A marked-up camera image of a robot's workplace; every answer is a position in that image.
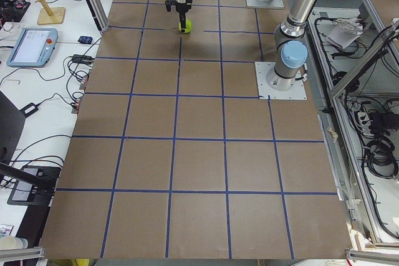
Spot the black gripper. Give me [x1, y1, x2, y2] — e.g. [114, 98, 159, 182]
[165, 0, 191, 33]

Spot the green apple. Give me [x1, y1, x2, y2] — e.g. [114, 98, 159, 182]
[178, 19, 193, 34]

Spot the small blue device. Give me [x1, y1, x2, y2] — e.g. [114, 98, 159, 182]
[78, 36, 93, 44]

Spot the black usb hub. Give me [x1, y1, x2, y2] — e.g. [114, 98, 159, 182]
[72, 54, 94, 64]

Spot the wooden stand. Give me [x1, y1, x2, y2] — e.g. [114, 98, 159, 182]
[36, 0, 65, 26]

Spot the teach pendant upper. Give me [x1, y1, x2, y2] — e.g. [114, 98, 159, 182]
[6, 28, 58, 68]

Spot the black monitor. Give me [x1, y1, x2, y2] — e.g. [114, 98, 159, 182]
[0, 92, 26, 164]

